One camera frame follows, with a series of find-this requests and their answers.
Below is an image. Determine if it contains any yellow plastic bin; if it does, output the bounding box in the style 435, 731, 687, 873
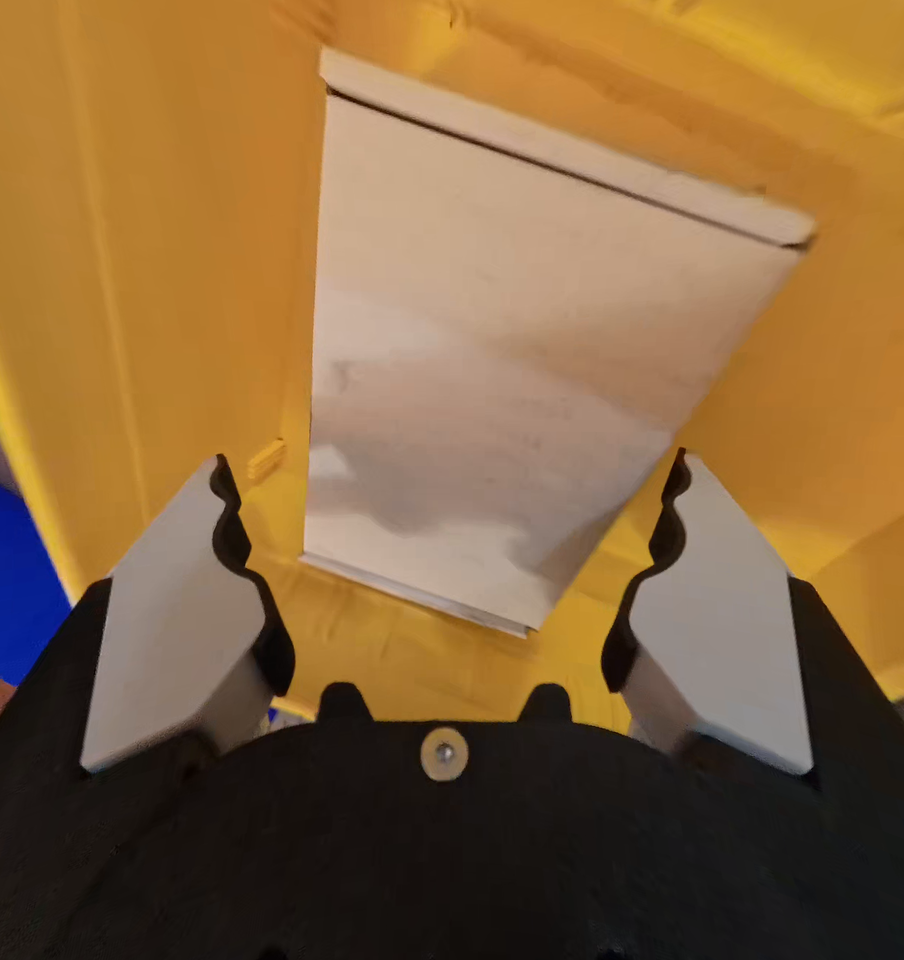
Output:
0, 0, 904, 721

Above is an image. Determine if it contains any white cardboard mailer box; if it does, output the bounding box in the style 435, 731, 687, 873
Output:
300, 46, 819, 639

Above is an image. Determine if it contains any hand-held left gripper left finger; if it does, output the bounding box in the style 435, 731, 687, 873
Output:
80, 453, 297, 774

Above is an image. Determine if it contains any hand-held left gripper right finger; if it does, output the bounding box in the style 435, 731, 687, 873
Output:
600, 447, 813, 776

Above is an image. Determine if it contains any blue plastic bin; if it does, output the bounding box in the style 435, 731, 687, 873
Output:
0, 465, 74, 687

